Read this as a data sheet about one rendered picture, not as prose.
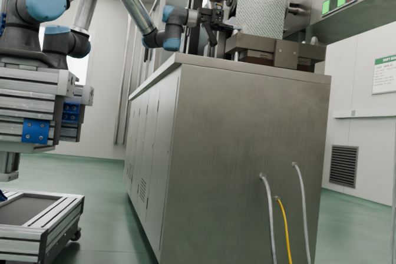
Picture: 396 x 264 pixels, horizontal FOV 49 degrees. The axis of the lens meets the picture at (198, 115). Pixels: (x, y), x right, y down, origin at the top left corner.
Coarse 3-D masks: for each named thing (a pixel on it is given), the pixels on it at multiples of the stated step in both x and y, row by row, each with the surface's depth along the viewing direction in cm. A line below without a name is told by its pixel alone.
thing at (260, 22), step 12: (240, 12) 196; (252, 12) 197; (264, 12) 199; (276, 12) 200; (240, 24) 196; (252, 24) 197; (264, 24) 198; (276, 24) 200; (264, 36) 198; (276, 36) 200
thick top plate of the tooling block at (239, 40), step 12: (240, 36) 175; (252, 36) 176; (228, 48) 185; (240, 48) 177; (252, 48) 176; (264, 48) 177; (300, 48) 181; (312, 48) 182; (324, 48) 183; (312, 60) 185; (324, 60) 183
